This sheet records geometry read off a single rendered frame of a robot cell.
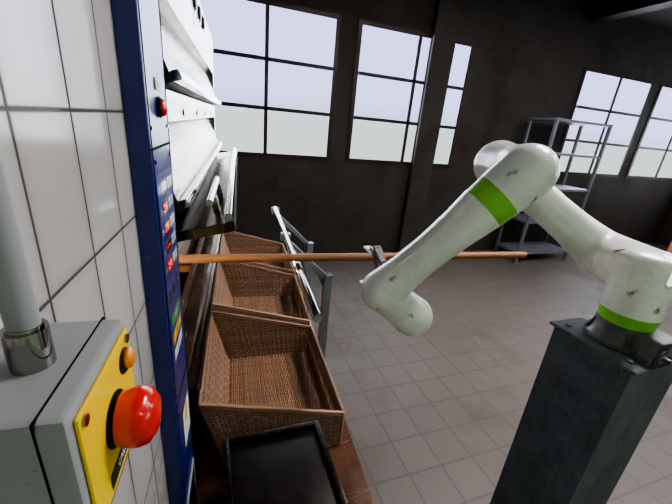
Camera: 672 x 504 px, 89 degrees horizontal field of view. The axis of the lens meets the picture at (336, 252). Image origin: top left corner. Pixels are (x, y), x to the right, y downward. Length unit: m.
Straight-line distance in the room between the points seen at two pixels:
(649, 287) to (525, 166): 0.42
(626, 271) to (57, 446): 1.05
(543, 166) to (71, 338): 0.80
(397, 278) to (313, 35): 3.60
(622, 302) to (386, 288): 0.57
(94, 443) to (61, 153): 0.25
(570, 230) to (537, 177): 0.32
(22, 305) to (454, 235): 0.73
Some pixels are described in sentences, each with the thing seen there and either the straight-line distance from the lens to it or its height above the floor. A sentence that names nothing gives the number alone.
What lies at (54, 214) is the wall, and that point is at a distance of 0.39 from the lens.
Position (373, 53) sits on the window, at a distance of 4.42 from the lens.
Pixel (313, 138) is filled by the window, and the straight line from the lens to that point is 4.14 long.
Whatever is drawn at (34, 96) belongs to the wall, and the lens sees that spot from 0.38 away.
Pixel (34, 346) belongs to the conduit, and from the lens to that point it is 0.26.
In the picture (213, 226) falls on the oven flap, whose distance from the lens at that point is 0.85.
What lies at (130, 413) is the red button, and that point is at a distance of 0.28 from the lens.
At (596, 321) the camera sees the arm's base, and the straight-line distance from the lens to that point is 1.14.
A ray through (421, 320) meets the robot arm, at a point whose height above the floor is 1.21.
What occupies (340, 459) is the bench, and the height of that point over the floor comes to 0.58.
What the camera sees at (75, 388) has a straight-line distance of 0.25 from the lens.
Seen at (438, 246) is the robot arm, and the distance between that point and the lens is 0.82.
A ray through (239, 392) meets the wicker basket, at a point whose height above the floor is 0.59.
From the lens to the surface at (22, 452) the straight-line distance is 0.25.
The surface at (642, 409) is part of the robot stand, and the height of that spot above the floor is 1.05.
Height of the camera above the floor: 1.66
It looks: 20 degrees down
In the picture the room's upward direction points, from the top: 6 degrees clockwise
